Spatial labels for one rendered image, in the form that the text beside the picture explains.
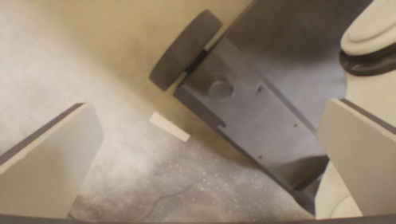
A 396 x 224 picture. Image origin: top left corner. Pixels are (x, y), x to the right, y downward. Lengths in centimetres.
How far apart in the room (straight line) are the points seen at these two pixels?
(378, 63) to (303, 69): 15
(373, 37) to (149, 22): 47
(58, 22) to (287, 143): 66
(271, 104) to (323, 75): 13
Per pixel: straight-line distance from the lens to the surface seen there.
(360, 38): 35
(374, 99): 31
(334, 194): 21
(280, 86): 43
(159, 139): 64
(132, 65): 60
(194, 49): 37
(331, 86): 48
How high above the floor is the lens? 56
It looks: 72 degrees down
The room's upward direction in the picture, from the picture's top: 178 degrees counter-clockwise
